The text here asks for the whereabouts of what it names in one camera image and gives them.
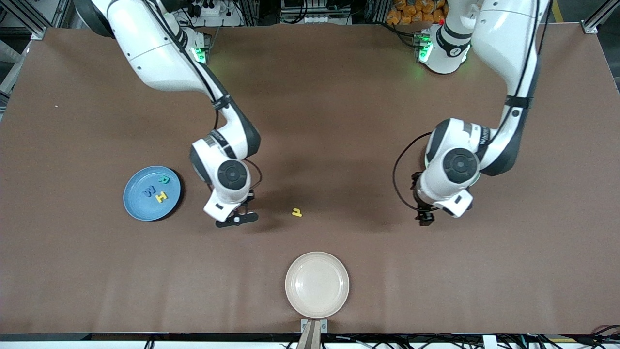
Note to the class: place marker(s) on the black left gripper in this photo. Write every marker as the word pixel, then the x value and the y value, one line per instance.
pixel 422 209

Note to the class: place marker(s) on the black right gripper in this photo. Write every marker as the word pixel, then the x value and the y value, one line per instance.
pixel 251 198

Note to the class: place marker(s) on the yellow foam letter h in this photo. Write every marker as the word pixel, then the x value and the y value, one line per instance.
pixel 297 212
pixel 161 197

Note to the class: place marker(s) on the teal foam letter R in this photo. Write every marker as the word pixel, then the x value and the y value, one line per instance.
pixel 164 180

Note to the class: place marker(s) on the blue foam letter W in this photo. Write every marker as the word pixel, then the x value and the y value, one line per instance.
pixel 148 192

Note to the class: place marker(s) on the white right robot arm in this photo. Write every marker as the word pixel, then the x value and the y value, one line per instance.
pixel 225 201

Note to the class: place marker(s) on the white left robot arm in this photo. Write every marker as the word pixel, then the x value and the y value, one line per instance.
pixel 436 184

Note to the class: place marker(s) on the green plate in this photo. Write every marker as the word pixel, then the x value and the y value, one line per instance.
pixel 426 156

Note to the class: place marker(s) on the blue plate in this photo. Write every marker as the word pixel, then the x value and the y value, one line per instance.
pixel 140 208

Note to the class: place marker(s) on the beige plate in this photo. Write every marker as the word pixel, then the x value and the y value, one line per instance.
pixel 317 285

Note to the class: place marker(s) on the orange packaged items pile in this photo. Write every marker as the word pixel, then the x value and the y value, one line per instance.
pixel 411 12

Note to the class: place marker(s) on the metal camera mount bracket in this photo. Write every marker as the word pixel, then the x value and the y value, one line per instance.
pixel 314 325

